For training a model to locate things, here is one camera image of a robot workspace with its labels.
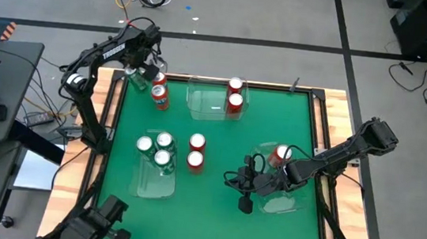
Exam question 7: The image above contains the black aluminium table frame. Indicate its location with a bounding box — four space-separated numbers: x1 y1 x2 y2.
36 59 392 239

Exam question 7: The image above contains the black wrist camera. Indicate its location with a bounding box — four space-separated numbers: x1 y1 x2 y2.
236 192 255 216
142 63 161 81

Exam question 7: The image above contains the black desk caster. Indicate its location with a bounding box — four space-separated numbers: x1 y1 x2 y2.
0 214 17 230

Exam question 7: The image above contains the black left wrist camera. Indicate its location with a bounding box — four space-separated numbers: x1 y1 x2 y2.
142 63 161 81

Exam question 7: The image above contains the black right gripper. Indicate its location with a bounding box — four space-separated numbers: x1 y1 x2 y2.
223 156 302 202

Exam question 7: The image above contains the clear plastic bin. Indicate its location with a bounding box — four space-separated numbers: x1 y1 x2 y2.
243 138 315 219
183 72 253 126
127 126 182 203

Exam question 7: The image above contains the grey metal plate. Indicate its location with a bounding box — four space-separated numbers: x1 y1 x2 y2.
13 148 64 192

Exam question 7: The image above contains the black power supply box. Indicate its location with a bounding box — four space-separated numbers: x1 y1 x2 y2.
22 109 56 131

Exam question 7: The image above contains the grey arm base bracket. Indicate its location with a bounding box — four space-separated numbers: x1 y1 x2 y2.
346 155 362 169

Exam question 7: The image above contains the black desk base bar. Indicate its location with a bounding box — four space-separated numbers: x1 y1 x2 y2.
8 119 69 167

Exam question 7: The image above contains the black cable with plug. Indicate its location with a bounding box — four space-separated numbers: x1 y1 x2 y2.
386 60 427 95

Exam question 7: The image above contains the green table mat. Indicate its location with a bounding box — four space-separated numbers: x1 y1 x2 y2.
87 71 340 239

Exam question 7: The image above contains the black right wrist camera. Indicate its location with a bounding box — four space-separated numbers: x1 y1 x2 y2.
236 192 255 216

